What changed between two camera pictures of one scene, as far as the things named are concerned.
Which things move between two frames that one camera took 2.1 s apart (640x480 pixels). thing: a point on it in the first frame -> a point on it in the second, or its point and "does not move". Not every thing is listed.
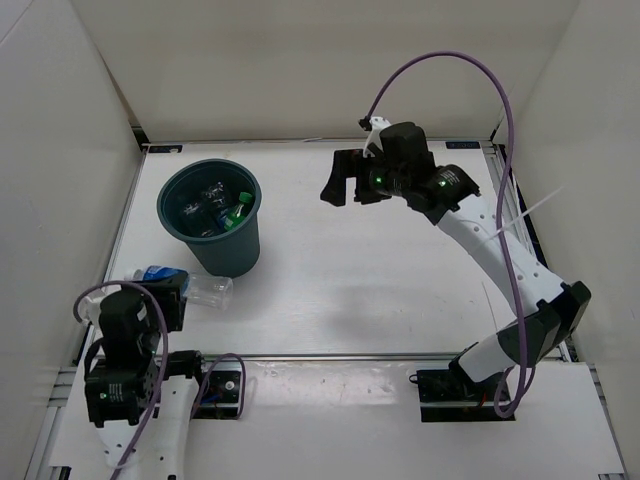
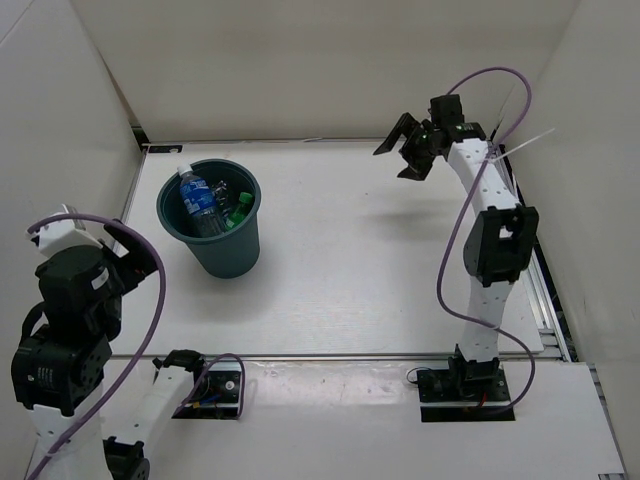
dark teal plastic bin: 230,254 does not move
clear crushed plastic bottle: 191,208 -> 221,193
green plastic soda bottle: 239,213 does not move
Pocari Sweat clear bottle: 209,290 -> 200,202
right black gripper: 349,164 -> 417,169
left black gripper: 173,302 -> 139,256
